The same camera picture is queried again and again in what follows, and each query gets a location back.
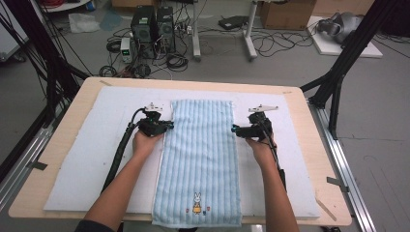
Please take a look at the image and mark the white-legged desk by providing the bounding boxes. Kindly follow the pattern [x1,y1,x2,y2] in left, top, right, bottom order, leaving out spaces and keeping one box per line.
[191,0,259,62]

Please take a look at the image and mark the white floor board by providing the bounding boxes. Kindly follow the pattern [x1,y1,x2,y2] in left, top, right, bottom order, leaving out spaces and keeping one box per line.
[306,14,384,59]

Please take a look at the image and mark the black metal frame stand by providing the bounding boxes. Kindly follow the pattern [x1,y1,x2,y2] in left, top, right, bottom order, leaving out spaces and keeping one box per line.
[299,0,400,140]
[0,0,91,127]

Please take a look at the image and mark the person's right hand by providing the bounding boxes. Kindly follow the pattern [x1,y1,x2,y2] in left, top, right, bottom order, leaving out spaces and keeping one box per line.
[246,134,278,167]

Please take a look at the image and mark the wooden table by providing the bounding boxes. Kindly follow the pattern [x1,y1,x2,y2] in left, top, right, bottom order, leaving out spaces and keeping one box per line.
[8,76,353,226]

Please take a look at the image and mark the thick black sleeved cable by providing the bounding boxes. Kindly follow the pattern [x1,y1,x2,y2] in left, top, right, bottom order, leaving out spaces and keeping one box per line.
[101,107,148,193]

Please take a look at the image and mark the grey helmet-like device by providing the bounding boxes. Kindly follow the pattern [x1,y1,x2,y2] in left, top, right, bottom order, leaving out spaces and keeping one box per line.
[316,12,364,44]

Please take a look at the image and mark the white round table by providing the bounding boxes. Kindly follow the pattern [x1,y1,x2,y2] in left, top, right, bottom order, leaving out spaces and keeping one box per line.
[40,0,93,14]

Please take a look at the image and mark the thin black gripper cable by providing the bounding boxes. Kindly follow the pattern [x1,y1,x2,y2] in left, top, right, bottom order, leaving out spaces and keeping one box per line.
[262,120,287,191]

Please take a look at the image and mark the black laptop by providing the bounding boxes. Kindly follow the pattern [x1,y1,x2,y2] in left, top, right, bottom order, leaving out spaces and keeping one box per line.
[218,14,249,31]

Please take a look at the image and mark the person's left hand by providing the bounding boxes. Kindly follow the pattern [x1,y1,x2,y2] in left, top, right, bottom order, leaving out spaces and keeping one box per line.
[132,130,164,159]

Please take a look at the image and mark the teal sheet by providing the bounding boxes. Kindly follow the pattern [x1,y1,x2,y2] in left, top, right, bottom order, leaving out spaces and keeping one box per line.
[99,11,125,32]

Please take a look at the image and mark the black cable coil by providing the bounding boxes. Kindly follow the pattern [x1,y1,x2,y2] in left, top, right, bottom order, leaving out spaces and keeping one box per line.
[165,52,190,73]

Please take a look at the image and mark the large cardboard box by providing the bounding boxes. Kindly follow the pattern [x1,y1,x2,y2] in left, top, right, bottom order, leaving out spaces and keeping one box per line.
[110,0,160,10]

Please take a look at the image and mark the white foam board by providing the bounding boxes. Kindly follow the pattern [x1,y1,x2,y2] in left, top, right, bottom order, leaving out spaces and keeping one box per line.
[43,85,322,219]

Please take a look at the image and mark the white power supply unit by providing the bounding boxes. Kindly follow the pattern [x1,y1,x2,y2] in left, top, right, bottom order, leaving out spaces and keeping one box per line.
[120,37,133,64]

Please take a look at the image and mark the white plastic bag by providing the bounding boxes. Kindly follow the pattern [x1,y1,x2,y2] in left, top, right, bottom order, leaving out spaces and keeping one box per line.
[68,13,102,34]

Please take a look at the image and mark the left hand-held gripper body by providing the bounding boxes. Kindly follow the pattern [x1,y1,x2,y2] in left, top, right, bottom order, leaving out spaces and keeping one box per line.
[138,101,164,138]

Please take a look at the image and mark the tangled black floor cables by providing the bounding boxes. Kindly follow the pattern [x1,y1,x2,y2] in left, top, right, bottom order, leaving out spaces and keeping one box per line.
[250,27,315,58]

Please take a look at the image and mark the light blue striped towel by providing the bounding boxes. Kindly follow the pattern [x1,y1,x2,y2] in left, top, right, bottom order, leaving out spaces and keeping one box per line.
[151,99,243,229]

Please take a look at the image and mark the black tape piece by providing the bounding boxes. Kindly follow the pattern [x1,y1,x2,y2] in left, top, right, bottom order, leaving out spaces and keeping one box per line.
[27,159,48,172]
[326,176,350,193]

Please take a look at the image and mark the open cardboard box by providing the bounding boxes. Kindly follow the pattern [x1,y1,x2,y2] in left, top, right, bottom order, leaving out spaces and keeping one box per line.
[259,0,318,31]

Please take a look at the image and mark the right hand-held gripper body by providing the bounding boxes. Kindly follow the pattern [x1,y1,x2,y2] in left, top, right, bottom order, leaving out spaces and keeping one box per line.
[242,104,279,142]

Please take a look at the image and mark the aluminium rail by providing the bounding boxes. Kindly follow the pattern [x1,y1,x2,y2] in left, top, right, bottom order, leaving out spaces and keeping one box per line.
[308,101,377,232]
[0,102,66,211]

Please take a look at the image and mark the black computer tower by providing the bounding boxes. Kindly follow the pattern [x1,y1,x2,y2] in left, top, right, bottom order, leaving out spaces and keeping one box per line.
[130,5,158,60]
[156,6,177,54]

